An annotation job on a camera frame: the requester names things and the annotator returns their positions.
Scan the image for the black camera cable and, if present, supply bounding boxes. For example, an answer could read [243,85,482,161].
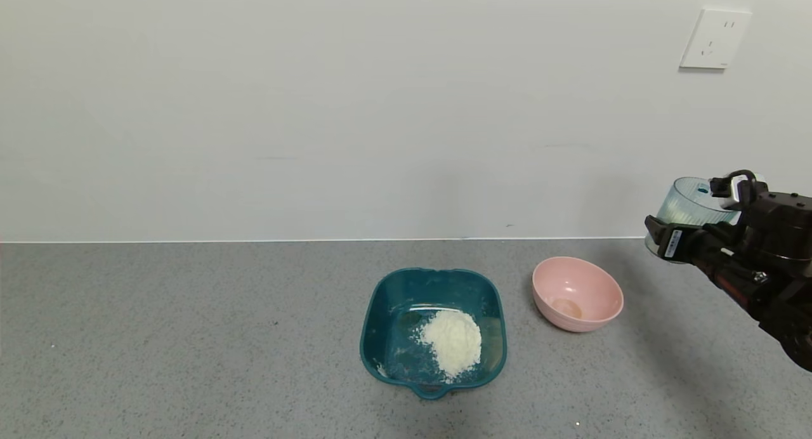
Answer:
[726,169,759,202]

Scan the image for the white wall socket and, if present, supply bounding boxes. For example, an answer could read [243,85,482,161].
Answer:
[679,8,753,70]

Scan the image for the ribbed transparent plastic cup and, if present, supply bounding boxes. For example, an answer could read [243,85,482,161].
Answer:
[645,176,740,257]

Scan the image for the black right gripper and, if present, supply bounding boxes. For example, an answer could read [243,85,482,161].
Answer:
[644,214,723,272]

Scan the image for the white powder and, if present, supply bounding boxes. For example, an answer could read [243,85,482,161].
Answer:
[416,309,483,379]

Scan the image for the pink plastic bowl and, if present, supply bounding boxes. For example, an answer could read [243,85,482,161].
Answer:
[532,256,625,333]

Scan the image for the teal plastic square tray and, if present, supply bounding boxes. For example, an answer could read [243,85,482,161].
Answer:
[359,267,508,400]

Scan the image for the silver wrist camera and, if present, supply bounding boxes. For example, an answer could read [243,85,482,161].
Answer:
[709,171,759,210]

